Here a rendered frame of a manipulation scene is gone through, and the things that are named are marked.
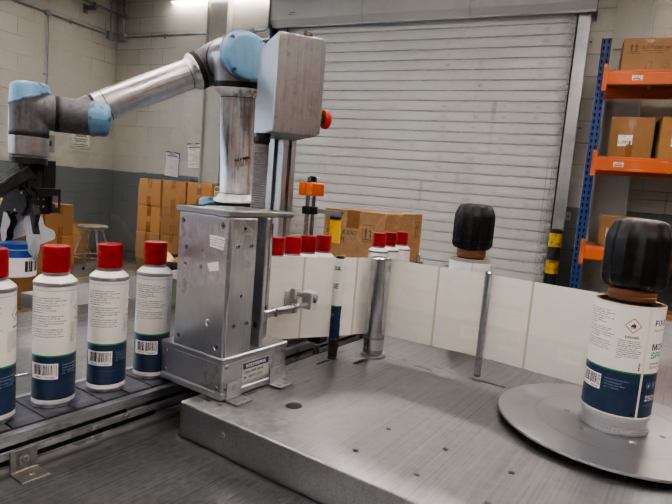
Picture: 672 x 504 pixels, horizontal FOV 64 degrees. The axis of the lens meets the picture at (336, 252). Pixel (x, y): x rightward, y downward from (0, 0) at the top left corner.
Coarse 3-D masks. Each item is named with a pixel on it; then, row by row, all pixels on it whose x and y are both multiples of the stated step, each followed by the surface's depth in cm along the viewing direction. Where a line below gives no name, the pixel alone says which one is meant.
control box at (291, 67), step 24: (264, 48) 113; (288, 48) 104; (312, 48) 105; (264, 72) 112; (288, 72) 104; (312, 72) 106; (264, 96) 112; (288, 96) 105; (312, 96) 107; (264, 120) 111; (288, 120) 106; (312, 120) 107
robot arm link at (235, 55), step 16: (240, 32) 126; (208, 48) 134; (224, 48) 124; (240, 48) 125; (256, 48) 127; (208, 64) 135; (224, 64) 126; (240, 64) 126; (256, 64) 128; (224, 80) 128; (240, 80) 128; (256, 80) 129; (224, 96) 131; (240, 96) 130; (224, 112) 132; (240, 112) 131; (224, 128) 132; (240, 128) 132; (224, 144) 133; (240, 144) 132; (224, 160) 134; (240, 160) 133; (224, 176) 135; (240, 176) 134; (224, 192) 135; (240, 192) 135
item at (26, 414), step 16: (80, 384) 77; (128, 384) 78; (144, 384) 79; (160, 384) 80; (16, 400) 70; (80, 400) 71; (96, 400) 72; (16, 416) 65; (32, 416) 66; (48, 416) 66; (0, 432) 61
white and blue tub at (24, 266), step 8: (16, 240) 116; (8, 248) 110; (16, 248) 111; (24, 248) 111; (16, 256) 111; (24, 256) 112; (16, 264) 111; (24, 264) 112; (32, 264) 113; (16, 272) 111; (24, 272) 112; (32, 272) 114
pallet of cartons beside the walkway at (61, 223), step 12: (0, 204) 376; (24, 216) 394; (48, 216) 412; (60, 216) 422; (72, 216) 433; (60, 228) 424; (72, 228) 434; (0, 240) 379; (24, 240) 396; (60, 240) 423; (72, 240) 434; (72, 252) 435; (72, 264) 437; (36, 276) 408; (24, 288) 400
